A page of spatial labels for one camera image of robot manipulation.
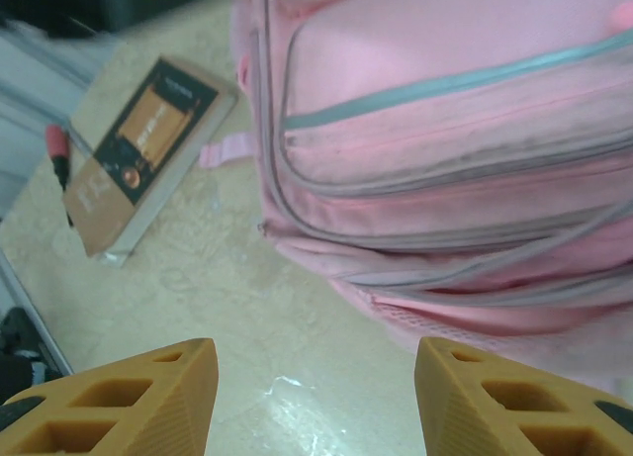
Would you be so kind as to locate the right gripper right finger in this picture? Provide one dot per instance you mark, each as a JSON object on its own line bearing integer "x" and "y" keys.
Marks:
{"x": 475, "y": 416}

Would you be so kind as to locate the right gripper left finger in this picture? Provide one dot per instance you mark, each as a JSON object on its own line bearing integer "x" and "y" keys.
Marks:
{"x": 148, "y": 411}

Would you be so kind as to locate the pink student backpack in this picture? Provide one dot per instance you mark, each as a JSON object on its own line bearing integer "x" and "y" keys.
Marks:
{"x": 445, "y": 154}

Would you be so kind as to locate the brown paperback book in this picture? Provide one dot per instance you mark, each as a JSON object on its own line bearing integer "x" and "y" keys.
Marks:
{"x": 148, "y": 129}

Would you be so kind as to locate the red black thin tool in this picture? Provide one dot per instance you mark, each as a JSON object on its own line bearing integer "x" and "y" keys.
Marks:
{"x": 57, "y": 147}

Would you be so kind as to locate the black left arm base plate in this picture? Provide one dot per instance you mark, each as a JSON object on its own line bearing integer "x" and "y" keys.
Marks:
{"x": 15, "y": 357}

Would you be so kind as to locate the long grooved aluminium mounting rail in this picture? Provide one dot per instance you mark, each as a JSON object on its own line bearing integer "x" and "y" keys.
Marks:
{"x": 34, "y": 322}

